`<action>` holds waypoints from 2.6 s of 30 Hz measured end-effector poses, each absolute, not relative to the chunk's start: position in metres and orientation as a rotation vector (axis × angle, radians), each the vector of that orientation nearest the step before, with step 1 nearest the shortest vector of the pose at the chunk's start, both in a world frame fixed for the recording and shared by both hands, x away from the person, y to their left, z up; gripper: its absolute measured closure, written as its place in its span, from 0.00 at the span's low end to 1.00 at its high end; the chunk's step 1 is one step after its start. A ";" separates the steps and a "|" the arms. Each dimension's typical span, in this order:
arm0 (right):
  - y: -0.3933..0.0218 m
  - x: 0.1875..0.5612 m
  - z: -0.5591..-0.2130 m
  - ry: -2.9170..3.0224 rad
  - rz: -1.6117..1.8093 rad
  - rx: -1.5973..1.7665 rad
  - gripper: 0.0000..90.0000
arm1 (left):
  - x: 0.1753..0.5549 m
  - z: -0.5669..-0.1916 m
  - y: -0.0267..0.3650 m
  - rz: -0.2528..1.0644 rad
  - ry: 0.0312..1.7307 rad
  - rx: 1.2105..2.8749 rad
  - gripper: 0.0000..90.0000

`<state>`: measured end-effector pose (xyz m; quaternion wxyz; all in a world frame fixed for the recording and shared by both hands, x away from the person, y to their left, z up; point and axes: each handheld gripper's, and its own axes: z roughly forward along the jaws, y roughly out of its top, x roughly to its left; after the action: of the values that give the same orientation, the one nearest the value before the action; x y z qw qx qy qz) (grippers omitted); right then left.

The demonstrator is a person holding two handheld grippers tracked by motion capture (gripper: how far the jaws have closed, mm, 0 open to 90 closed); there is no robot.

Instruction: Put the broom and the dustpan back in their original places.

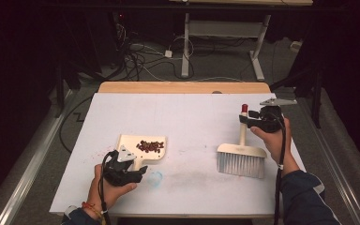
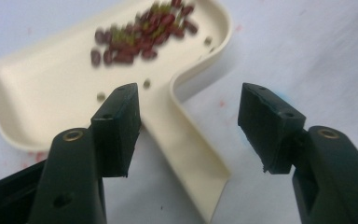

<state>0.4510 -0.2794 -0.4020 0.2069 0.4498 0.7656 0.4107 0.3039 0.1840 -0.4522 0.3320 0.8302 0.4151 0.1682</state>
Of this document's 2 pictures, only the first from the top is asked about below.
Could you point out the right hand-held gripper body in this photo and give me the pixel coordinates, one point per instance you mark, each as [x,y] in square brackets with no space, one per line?
[270,120]

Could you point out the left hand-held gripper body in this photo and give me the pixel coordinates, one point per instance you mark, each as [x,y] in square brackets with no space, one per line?
[118,172]

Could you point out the pile of red beans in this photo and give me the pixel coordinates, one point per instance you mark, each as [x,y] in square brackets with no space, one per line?
[150,146]

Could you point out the cream plastic dustpan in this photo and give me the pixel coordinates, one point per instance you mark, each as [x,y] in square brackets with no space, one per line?
[128,140]

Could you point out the cream brush with red cap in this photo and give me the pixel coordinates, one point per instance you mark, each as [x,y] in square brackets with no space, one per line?
[242,156]

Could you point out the person's right hand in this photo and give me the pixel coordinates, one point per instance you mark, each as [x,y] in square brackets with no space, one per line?
[276,146]

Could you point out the person's left hand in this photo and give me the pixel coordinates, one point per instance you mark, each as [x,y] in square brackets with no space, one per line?
[103,195]

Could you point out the black metal stand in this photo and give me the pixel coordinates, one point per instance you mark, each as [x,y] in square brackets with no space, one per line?
[316,100]

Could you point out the white board sheet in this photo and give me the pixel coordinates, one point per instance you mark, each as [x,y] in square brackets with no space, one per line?
[193,118]

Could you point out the wooden table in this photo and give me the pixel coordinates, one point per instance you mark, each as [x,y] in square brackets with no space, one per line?
[184,87]

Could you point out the small white box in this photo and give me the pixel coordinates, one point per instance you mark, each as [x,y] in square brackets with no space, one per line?
[296,46]

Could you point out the white desk with metal legs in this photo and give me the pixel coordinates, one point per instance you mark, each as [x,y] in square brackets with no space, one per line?
[225,28]

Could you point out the white power adapter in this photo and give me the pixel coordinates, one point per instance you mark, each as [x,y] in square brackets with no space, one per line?
[168,53]

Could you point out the metal floor rail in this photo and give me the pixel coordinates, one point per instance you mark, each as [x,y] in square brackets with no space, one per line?
[347,193]
[34,159]

